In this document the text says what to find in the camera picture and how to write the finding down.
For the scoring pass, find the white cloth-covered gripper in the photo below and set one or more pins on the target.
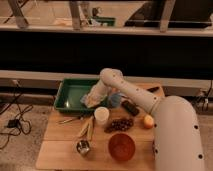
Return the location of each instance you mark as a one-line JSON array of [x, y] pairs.
[[98, 92]]

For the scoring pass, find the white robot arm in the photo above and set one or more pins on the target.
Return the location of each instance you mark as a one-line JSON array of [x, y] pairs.
[[177, 139]]

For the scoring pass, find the green plastic tray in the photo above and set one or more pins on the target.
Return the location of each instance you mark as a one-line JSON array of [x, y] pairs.
[[70, 93]]

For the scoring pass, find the blue round object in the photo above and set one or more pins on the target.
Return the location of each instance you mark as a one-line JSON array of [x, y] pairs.
[[115, 99]]

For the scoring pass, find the white plastic cup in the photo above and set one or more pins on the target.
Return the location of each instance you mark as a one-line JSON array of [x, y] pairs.
[[101, 115]]

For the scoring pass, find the black rectangular block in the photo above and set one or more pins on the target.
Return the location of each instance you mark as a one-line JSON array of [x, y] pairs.
[[132, 109]]

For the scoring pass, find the purple grape bunch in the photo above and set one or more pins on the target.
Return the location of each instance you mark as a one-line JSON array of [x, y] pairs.
[[119, 125]]

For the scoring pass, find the wooden table board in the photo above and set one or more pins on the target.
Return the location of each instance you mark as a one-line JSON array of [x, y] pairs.
[[58, 150]]

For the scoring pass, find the small metal cup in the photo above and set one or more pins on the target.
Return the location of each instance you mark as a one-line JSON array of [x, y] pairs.
[[83, 147]]

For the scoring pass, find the yellow orange fruit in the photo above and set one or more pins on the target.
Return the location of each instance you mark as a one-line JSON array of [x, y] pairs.
[[148, 122]]

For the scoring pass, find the red plastic bowl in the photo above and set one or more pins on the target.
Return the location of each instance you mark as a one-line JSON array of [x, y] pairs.
[[121, 147]]

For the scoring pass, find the black power adapter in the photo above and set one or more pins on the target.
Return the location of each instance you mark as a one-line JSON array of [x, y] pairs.
[[13, 123]]

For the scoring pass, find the metal utensil with black handle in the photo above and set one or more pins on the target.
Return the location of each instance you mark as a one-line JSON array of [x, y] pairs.
[[70, 120]]

